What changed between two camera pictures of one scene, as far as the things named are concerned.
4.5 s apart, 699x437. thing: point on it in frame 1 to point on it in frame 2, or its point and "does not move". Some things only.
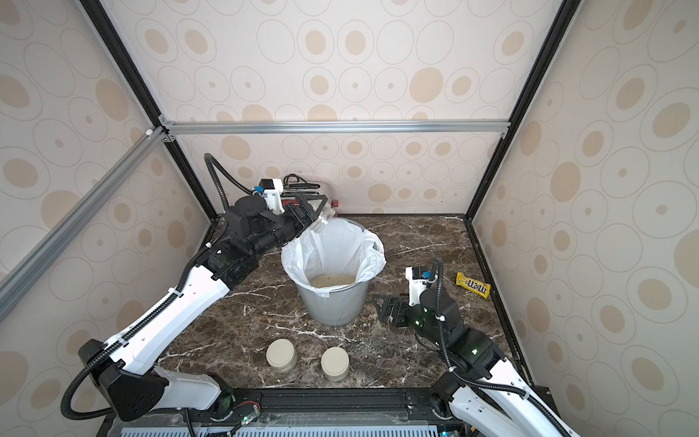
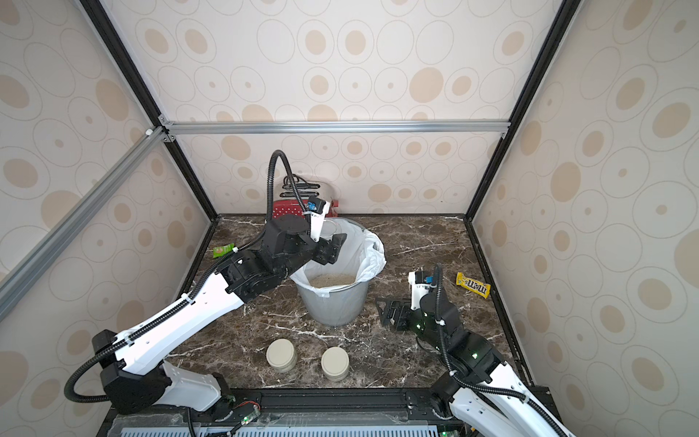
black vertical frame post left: [109, 35] does not move
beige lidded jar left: [281, 355] does not move
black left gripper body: [298, 221] to [325, 248]
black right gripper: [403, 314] does not move
